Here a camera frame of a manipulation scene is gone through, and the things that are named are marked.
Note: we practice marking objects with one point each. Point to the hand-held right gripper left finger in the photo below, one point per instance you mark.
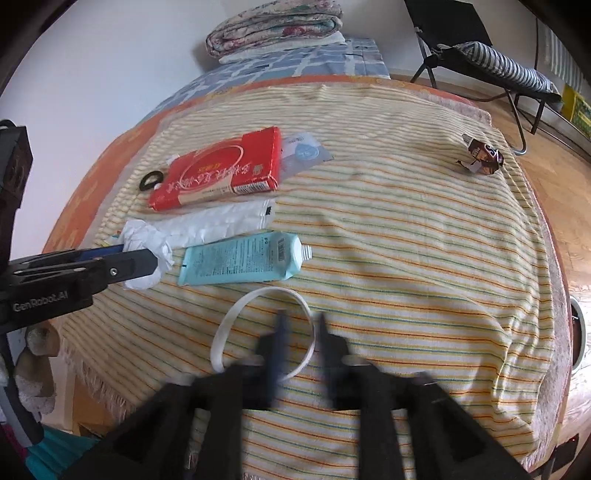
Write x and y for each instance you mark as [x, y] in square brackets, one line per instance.
[280, 344]

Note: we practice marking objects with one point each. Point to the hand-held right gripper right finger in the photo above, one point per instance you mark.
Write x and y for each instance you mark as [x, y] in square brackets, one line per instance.
[323, 344]

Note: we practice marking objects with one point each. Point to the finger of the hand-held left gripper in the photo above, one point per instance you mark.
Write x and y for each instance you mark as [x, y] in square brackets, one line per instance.
[134, 265]
[102, 251]

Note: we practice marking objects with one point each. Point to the white tissue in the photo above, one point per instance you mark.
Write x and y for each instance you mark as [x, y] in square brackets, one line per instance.
[147, 236]

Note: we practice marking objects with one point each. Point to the red cardboard box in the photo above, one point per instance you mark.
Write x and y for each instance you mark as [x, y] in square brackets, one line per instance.
[217, 170]

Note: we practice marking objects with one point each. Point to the grey alcohol pad sachet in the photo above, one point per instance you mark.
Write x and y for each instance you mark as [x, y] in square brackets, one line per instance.
[305, 154]

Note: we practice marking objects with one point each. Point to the orange bed sheet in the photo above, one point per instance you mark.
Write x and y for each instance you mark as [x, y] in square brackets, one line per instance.
[92, 184]

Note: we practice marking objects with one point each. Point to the white fluffy cloth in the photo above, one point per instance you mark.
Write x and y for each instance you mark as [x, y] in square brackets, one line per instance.
[33, 385]

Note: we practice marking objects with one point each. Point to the white plastic pack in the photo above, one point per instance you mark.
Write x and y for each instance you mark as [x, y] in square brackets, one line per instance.
[217, 226]

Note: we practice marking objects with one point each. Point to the teal squeeze tube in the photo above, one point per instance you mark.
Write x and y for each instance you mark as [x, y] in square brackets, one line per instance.
[231, 261]

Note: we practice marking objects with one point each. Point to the striped yellow blanket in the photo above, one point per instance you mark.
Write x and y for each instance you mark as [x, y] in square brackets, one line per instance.
[392, 254]

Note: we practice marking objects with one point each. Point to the teal cloth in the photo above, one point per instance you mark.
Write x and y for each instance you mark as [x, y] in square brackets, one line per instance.
[60, 450]

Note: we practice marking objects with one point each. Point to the brown snack wrapper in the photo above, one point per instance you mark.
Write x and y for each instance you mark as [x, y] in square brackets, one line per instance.
[482, 154]

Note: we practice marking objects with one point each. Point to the blue patchwork sheet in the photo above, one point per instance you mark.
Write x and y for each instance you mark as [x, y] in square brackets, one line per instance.
[286, 60]

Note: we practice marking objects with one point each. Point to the round grey rimmed container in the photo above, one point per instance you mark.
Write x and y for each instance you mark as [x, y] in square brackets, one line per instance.
[579, 323]

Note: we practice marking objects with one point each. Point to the folded floral quilt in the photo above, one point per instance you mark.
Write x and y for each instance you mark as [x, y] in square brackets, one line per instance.
[277, 25]

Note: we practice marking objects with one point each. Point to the striped grey cushion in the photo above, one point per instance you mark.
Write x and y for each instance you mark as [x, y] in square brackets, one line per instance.
[508, 64]

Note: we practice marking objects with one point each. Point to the black folding chair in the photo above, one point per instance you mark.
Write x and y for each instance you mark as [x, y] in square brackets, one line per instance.
[443, 18]

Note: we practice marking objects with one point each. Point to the yellow green box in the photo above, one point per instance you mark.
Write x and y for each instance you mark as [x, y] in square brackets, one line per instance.
[579, 108]

